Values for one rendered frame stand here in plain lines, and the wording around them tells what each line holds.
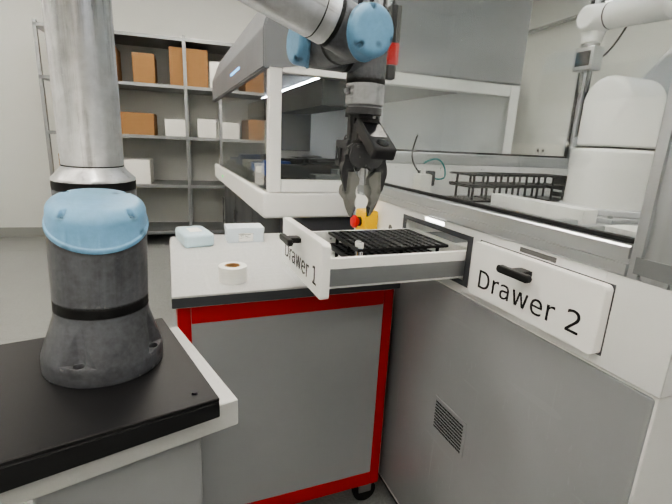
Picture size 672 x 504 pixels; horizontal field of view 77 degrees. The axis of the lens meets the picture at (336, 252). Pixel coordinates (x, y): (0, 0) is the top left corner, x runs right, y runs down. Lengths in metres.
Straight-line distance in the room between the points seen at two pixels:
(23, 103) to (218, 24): 2.07
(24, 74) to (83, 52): 4.65
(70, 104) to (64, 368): 0.35
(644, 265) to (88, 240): 0.71
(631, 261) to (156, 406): 0.66
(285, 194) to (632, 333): 1.31
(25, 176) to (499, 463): 5.05
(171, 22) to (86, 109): 4.50
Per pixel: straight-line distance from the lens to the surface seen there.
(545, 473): 0.92
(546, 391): 0.86
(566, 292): 0.76
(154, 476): 0.70
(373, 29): 0.69
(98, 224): 0.58
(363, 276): 0.84
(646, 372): 0.73
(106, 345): 0.62
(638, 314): 0.72
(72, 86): 0.72
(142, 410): 0.58
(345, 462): 1.41
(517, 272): 0.78
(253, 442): 1.25
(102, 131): 0.72
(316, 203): 1.76
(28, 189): 5.40
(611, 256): 0.74
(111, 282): 0.60
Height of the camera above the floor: 1.11
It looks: 15 degrees down
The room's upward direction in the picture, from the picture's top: 3 degrees clockwise
